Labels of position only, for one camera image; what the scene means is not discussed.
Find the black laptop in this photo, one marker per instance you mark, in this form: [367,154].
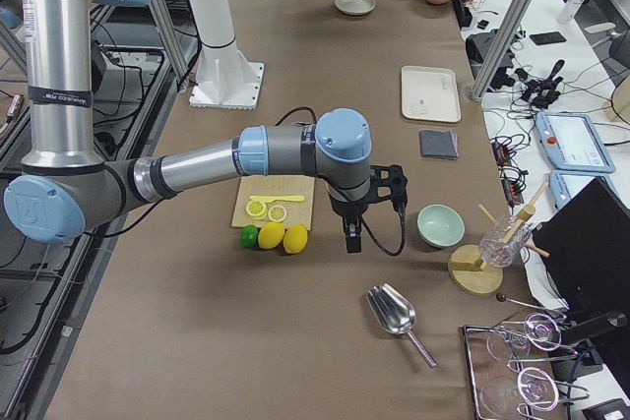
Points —
[588,245]

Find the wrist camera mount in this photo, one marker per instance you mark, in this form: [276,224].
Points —
[388,184]

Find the black smartphone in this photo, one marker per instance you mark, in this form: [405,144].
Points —
[547,38]

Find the blue teach pendant near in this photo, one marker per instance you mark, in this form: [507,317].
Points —
[565,185]

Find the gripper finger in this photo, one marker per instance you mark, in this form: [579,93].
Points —
[356,244]
[348,236]

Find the bamboo cutting board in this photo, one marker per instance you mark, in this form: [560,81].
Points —
[297,213]

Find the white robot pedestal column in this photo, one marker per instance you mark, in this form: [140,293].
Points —
[224,77]

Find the green lime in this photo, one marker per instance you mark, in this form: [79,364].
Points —
[248,237]

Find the aluminium frame post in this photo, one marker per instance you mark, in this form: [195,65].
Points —
[502,40]

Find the lemon half lower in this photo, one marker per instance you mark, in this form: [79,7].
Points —
[256,209]

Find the whole yellow lemon lower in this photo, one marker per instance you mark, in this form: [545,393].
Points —
[271,235]

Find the blue teach pendant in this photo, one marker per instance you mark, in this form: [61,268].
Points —
[565,185]
[572,143]

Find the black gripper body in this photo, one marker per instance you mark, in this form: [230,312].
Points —
[346,208]

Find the clear glass cup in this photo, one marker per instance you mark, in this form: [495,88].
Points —
[504,242]

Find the lemon half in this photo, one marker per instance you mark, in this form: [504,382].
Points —
[256,209]
[277,213]

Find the whole yellow lemon upper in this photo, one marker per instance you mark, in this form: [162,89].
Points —
[295,239]

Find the cream rabbit tray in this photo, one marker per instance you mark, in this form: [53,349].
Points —
[430,94]

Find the metal ice scoop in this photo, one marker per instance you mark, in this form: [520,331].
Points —
[397,316]

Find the mint green bowl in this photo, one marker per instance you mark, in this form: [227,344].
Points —
[440,226]

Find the cream round plate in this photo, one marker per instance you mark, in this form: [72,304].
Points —
[355,7]

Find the lemon half upper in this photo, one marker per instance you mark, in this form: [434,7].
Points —
[277,213]

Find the grey folded cloth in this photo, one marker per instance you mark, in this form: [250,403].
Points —
[440,144]

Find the wooden cup stand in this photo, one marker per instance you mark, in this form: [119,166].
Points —
[471,273]

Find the whole yellow lemon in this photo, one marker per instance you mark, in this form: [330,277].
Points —
[295,239]
[271,235]

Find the blue teach pendant far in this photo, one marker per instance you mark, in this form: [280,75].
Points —
[572,143]

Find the yellow plastic knife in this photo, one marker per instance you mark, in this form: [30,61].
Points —
[272,199]

